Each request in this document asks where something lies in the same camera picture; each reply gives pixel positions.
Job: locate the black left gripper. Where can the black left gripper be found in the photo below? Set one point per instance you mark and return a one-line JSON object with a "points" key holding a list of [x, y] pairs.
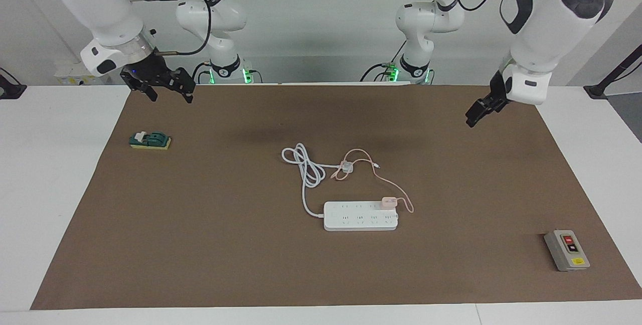
{"points": [[497, 89]]}

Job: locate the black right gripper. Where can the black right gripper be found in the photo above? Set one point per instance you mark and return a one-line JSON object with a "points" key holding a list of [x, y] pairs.
{"points": [[150, 70]]}

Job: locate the pink charger adapter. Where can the pink charger adapter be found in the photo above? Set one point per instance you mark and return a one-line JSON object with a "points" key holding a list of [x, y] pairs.
{"points": [[389, 202]]}

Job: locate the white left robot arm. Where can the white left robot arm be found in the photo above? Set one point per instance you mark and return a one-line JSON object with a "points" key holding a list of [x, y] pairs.
{"points": [[541, 29]]}

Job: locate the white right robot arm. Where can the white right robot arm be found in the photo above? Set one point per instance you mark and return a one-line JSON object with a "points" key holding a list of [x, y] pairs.
{"points": [[100, 9]]}

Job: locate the white box with yellow labels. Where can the white box with yellow labels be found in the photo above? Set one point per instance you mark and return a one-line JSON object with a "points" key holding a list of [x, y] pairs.
{"points": [[75, 79]]}

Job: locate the white power strip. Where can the white power strip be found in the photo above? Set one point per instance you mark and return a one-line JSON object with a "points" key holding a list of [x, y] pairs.
{"points": [[361, 220]]}

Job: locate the brown table mat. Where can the brown table mat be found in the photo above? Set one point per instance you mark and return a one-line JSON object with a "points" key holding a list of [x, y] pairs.
{"points": [[251, 245]]}

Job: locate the black table clamp mount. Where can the black table clamp mount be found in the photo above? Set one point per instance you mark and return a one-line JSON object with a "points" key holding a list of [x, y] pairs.
{"points": [[10, 89], [599, 89]]}

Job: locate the grey push button switch box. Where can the grey push button switch box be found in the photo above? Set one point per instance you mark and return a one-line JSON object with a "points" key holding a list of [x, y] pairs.
{"points": [[566, 251]]}

